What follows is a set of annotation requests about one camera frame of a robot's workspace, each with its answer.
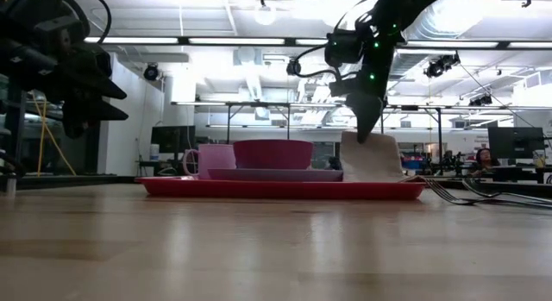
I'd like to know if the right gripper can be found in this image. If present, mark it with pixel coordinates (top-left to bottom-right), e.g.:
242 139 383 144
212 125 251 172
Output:
329 31 398 146

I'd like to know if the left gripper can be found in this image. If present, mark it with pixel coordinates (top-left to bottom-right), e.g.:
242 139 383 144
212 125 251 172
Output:
24 43 130 141

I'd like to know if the beige napkin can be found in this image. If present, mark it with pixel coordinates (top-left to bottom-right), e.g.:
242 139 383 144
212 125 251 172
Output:
338 130 407 184

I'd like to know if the magenta plastic bowl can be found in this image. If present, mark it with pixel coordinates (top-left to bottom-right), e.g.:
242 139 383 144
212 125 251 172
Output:
232 139 315 171

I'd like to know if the lavender plastic plate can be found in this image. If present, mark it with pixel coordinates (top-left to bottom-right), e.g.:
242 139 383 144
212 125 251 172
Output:
207 167 345 184

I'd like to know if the pink plastic mug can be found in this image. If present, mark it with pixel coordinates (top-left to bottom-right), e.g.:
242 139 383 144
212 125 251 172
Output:
182 143 238 181

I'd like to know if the fork with teal handle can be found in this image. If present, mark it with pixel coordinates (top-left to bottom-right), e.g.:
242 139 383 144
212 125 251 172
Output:
404 174 552 210

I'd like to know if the red plastic tray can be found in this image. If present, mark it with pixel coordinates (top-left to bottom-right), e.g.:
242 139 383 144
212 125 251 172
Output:
135 175 429 202

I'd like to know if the black round ceiling fixture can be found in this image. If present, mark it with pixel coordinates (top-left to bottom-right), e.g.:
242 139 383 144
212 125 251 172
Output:
285 58 303 78
142 63 160 83

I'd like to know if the black computer monitor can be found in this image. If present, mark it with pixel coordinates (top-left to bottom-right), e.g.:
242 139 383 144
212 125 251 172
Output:
487 126 546 161
150 125 197 162

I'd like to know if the black ceiling track lamp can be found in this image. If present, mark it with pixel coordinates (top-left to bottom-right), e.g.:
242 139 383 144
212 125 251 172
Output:
424 52 461 79
468 93 494 107

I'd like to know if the overhead light bar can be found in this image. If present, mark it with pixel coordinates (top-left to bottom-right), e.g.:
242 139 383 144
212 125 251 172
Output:
84 35 552 51

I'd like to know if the person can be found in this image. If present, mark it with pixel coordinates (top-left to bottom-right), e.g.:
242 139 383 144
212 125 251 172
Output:
473 147 496 175

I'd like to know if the yellow extension cable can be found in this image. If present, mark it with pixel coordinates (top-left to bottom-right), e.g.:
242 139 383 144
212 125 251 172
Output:
31 92 78 177

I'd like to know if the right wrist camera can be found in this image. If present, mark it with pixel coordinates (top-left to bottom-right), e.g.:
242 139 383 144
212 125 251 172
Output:
323 28 364 69

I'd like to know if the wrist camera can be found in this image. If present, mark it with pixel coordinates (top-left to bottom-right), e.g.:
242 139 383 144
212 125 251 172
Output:
323 28 364 69
33 14 90 50

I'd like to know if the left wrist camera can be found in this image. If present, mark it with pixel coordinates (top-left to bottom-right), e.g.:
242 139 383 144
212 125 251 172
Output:
33 14 90 50

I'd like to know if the black background station frame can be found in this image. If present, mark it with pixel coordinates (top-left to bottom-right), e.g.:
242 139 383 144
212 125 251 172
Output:
171 100 445 156

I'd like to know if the white ring lamp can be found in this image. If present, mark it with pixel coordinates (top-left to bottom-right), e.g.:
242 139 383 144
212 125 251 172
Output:
253 3 279 28

